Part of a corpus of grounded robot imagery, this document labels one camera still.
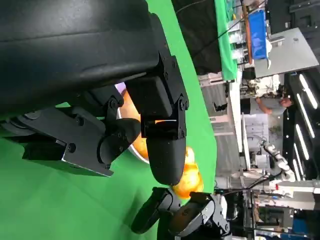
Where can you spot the person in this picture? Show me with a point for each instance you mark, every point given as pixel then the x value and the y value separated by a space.
pixel 265 105

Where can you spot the grey board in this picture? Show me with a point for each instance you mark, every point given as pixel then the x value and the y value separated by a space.
pixel 287 55

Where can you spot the blue storage bin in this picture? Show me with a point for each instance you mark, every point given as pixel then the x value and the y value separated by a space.
pixel 257 35

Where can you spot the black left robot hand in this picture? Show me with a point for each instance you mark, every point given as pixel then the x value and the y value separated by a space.
pixel 75 50

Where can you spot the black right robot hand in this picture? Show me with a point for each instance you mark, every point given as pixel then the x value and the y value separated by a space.
pixel 195 217

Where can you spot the lilac plate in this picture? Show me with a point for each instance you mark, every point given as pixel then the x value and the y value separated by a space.
pixel 120 87

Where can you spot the green background cloth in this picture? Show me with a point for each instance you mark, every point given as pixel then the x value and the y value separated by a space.
pixel 225 50

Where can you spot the orange white toy bread roll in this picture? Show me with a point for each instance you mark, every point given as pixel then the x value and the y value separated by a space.
pixel 130 107
pixel 192 180

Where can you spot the black backdrop curtain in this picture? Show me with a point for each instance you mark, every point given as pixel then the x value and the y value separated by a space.
pixel 197 30

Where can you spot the green table cloth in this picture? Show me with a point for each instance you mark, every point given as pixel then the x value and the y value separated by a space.
pixel 62 200

